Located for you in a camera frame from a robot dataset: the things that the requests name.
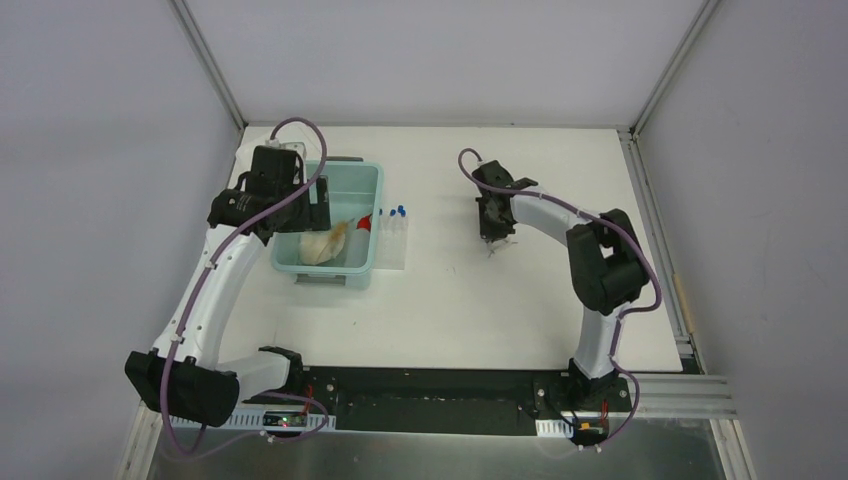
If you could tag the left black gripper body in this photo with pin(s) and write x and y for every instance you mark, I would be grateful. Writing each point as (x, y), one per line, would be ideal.
(318, 204)

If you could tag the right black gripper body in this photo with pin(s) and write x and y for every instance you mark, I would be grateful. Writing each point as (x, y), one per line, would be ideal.
(495, 225)

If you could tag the beige sponge block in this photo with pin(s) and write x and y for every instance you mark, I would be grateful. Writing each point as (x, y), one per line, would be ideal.
(313, 249)

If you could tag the teal storage bin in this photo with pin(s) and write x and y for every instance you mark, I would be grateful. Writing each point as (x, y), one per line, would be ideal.
(342, 249)

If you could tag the red cap wash bottle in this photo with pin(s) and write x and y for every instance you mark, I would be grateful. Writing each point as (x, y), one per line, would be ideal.
(357, 244)

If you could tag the tan test tube brush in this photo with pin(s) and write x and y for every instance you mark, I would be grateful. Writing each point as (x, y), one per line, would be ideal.
(336, 237)

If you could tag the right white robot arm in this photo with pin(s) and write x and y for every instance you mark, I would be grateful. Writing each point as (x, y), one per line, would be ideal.
(606, 272)

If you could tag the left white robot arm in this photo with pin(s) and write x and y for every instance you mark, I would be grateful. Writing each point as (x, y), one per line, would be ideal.
(181, 375)

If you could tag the clear test tube rack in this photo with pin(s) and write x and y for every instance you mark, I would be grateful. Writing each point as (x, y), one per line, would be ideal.
(392, 243)

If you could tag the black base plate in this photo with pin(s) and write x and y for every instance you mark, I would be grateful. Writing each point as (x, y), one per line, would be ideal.
(456, 401)

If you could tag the white slotted cable duct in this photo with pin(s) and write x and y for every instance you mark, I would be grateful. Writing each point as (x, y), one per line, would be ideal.
(278, 421)

